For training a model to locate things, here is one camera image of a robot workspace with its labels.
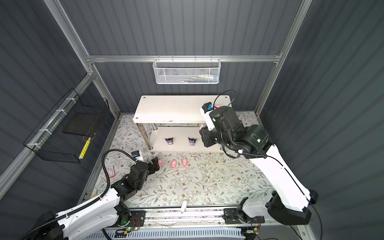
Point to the white two-tier shelf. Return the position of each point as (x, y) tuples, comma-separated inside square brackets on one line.
[(178, 117)]

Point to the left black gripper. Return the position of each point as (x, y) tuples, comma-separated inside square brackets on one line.
[(155, 165)]

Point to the tubes in white basket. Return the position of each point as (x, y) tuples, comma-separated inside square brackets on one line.
[(210, 79)]

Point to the red white card pack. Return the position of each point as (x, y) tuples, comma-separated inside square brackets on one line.
[(111, 171)]

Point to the white wire wall basket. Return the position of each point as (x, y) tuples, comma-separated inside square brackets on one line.
[(168, 73)]

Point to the black wire wall basket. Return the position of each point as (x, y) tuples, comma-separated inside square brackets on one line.
[(63, 136)]

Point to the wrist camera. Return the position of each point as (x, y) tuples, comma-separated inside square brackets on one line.
[(137, 155), (206, 109)]

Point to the yellow marker in basket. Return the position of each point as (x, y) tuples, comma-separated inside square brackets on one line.
[(85, 148)]

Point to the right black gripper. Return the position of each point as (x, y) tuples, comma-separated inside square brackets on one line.
[(203, 132)]

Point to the black purple figurine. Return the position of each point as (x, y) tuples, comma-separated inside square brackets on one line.
[(192, 141), (170, 141)]

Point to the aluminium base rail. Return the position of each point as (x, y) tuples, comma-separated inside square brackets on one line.
[(199, 223)]

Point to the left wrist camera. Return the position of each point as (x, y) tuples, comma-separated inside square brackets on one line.
[(137, 155)]

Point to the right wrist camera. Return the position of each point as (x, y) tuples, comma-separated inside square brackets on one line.
[(206, 109)]

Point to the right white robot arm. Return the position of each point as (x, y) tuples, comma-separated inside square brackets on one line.
[(290, 200)]

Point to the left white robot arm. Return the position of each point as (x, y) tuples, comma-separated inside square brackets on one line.
[(102, 211)]

